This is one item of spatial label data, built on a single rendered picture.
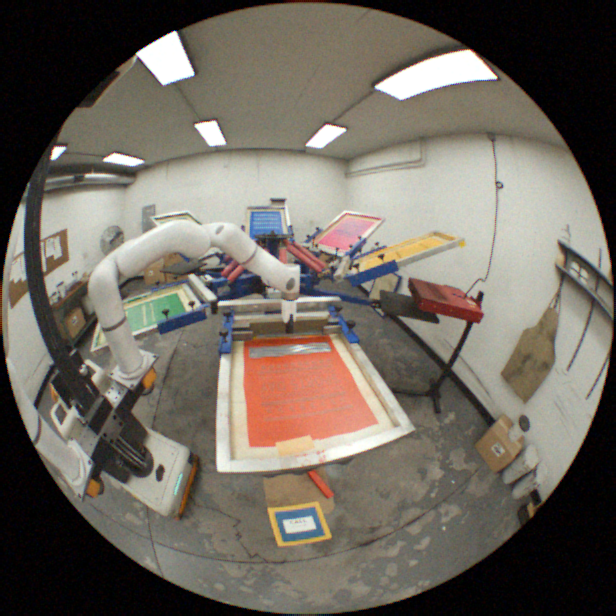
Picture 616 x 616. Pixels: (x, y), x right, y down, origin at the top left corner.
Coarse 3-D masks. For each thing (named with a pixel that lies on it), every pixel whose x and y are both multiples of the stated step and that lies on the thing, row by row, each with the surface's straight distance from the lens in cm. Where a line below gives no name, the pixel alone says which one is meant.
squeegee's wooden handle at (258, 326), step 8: (256, 320) 90; (264, 320) 90; (272, 320) 90; (280, 320) 90; (296, 320) 91; (304, 320) 92; (312, 320) 93; (320, 320) 94; (328, 320) 96; (256, 328) 91; (264, 328) 91; (272, 328) 91; (280, 328) 92; (296, 328) 93; (304, 328) 94; (312, 328) 95; (320, 328) 96; (256, 336) 93
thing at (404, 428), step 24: (312, 312) 113; (360, 360) 85; (384, 384) 78; (384, 408) 76; (216, 432) 63; (384, 432) 66; (408, 432) 69; (288, 456) 57; (312, 456) 58; (336, 456) 58
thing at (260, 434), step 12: (252, 360) 86; (264, 360) 85; (276, 360) 85; (288, 360) 85; (252, 372) 80; (252, 384) 76; (252, 396) 73; (252, 408) 70; (252, 420) 67; (288, 420) 67; (300, 420) 67; (252, 432) 65; (264, 432) 65; (276, 432) 64; (288, 432) 64; (300, 432) 65; (312, 432) 65; (252, 444) 63; (264, 444) 63
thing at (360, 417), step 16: (304, 336) 99; (320, 336) 100; (320, 352) 91; (336, 352) 92; (336, 368) 84; (352, 384) 79; (352, 400) 74; (320, 416) 68; (336, 416) 69; (352, 416) 70; (368, 416) 72; (320, 432) 65; (336, 432) 66; (352, 432) 67
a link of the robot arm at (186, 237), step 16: (176, 224) 54; (192, 224) 54; (144, 240) 54; (160, 240) 53; (176, 240) 53; (192, 240) 53; (208, 240) 54; (112, 256) 66; (128, 256) 54; (144, 256) 53; (160, 256) 55; (192, 256) 56; (128, 272) 55
